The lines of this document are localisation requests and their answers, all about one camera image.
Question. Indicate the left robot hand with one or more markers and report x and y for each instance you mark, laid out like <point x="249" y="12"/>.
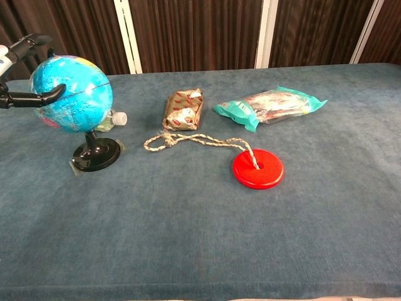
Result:
<point x="28" y="99"/>

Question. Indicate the globe with black stand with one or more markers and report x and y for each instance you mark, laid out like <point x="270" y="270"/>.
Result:
<point x="75" y="94"/>

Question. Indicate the gold foil snack pack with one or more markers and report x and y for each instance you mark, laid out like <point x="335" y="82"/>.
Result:
<point x="185" y="109"/>

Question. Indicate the blue table cloth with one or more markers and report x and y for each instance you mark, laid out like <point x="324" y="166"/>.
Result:
<point x="200" y="225"/>

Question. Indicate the red disc with hole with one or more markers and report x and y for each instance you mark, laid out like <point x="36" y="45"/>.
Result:
<point x="258" y="171"/>

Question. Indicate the teal clear snack bag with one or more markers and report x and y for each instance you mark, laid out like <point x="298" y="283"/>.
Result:
<point x="269" y="108"/>

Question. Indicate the white frame post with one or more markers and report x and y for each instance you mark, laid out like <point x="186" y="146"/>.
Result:
<point x="366" y="31"/>
<point x="128" y="34"/>
<point x="263" y="31"/>

